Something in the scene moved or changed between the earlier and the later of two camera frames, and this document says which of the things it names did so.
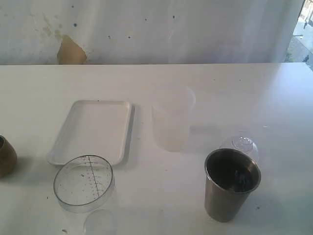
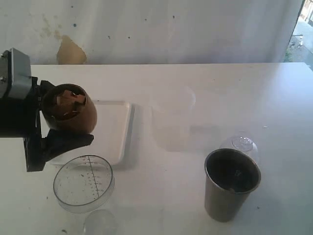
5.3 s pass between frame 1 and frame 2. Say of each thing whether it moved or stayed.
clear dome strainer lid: stayed
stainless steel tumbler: stayed
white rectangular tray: stayed
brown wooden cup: moved
